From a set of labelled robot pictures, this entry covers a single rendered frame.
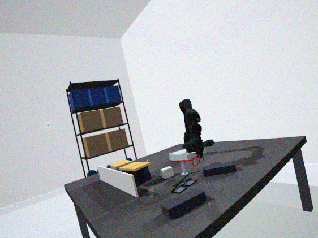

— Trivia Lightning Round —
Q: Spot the long white flat panel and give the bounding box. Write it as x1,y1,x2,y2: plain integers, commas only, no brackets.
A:
97,166,139,197

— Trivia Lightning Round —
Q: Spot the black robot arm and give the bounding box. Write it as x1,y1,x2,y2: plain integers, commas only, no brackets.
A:
179,99,202,153

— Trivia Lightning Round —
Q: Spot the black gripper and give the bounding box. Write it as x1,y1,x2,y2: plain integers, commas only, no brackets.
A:
182,133,214,159

